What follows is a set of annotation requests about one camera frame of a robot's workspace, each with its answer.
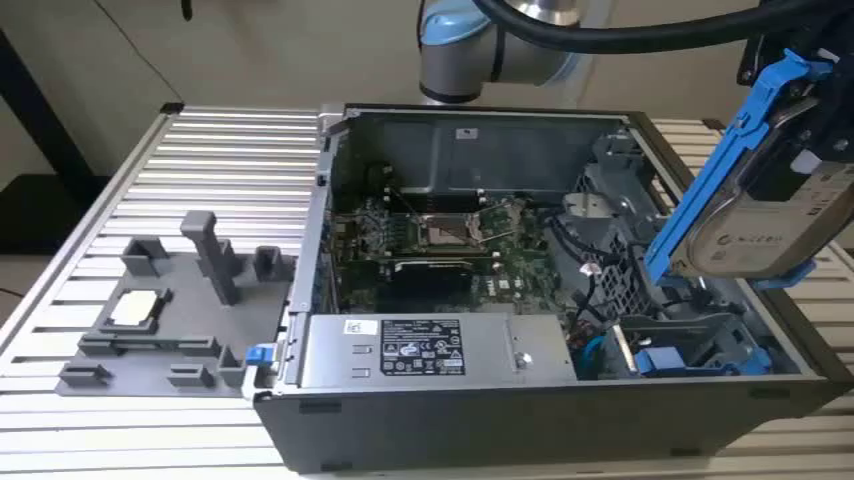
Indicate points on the hard disk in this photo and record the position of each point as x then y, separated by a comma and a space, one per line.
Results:
768, 235

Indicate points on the black open PC case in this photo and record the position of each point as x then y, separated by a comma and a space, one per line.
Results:
467, 430

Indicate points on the black graphics card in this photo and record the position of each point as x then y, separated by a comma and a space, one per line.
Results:
434, 285

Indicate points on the CPU socket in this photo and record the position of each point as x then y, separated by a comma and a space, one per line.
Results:
447, 235

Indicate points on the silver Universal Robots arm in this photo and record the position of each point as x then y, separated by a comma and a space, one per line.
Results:
467, 60

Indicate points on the blue plastic bay bracket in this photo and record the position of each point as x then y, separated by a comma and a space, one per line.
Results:
657, 361

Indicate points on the black furniture piece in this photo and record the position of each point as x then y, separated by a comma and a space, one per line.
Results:
47, 215

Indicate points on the grey metal drive cage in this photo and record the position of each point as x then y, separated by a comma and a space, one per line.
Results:
601, 200

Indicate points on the silver CPU chip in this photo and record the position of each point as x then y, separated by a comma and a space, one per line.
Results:
137, 306

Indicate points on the blue case latch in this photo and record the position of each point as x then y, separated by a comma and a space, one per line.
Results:
258, 355

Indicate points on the silver power supply unit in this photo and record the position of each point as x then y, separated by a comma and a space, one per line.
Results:
334, 350

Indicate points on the green motherboard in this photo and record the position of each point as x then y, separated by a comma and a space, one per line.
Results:
521, 280

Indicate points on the grey parts rack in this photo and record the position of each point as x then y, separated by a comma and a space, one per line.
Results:
201, 350

